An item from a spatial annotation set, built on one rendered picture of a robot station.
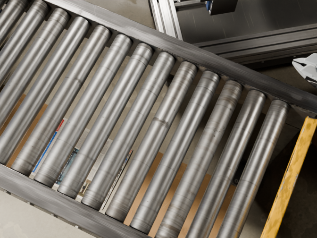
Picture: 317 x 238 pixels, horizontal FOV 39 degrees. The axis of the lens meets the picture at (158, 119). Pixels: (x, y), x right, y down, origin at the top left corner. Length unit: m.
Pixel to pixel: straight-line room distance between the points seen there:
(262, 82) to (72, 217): 0.58
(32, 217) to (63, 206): 0.85
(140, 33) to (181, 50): 0.12
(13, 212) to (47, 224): 0.15
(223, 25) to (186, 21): 0.16
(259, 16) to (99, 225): 1.27
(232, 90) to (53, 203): 0.52
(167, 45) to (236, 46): 0.72
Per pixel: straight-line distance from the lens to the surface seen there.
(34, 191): 1.12
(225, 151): 1.13
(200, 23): 1.97
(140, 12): 2.25
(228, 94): 1.17
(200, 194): 1.90
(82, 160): 1.11
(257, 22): 2.02
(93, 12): 1.29
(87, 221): 1.08
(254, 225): 1.92
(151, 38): 1.24
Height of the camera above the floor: 1.86
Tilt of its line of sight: 69 degrees down
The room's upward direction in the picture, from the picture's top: 1 degrees clockwise
